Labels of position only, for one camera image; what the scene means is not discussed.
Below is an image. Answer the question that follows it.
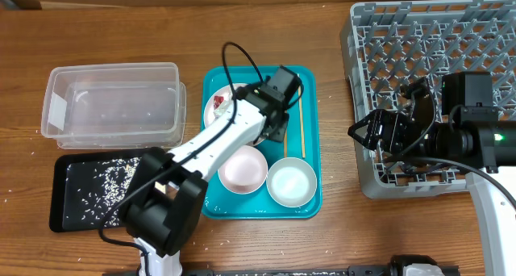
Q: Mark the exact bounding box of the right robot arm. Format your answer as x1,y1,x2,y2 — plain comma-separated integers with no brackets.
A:
347,72,515,275

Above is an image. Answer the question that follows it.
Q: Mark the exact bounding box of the black rail at table edge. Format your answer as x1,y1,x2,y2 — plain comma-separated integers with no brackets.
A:
104,253,460,276

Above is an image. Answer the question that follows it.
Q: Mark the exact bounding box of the teal plastic tray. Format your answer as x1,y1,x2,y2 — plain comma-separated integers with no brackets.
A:
202,65,323,220

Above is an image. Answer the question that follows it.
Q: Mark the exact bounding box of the grey bowl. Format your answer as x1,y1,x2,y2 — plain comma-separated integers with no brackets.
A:
266,157,318,208

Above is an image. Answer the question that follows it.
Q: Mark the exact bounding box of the small pink rice bowl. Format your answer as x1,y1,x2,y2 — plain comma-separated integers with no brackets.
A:
218,145,268,194

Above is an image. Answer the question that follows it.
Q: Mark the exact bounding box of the right wooden chopstick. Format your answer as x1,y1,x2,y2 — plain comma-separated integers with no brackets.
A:
298,82,306,159

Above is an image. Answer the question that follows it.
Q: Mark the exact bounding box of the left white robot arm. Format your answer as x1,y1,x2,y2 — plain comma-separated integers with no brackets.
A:
119,66,302,275

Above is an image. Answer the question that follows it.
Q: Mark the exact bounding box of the red foil snack wrapper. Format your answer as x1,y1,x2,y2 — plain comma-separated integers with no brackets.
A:
213,95,225,110

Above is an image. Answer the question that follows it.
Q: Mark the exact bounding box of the large pink plate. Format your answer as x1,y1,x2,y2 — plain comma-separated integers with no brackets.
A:
202,82,267,147

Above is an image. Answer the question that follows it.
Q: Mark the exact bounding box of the left wooden chopstick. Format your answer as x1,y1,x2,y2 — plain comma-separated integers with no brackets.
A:
283,131,288,157

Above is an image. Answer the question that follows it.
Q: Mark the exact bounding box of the grey dishwasher rack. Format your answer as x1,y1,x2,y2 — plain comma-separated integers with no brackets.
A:
340,0,515,199

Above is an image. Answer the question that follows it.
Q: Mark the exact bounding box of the wooden chopstick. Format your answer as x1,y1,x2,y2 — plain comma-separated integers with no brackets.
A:
298,82,306,159
283,131,288,157

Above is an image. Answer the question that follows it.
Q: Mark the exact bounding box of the crumpled white tissue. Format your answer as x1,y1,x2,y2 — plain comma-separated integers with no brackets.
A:
213,92,232,119

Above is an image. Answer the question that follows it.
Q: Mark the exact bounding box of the black tray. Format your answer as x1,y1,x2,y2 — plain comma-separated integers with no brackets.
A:
49,148,149,232

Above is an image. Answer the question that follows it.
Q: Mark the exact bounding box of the clear plastic bin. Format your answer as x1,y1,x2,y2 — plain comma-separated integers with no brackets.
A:
40,62,186,149

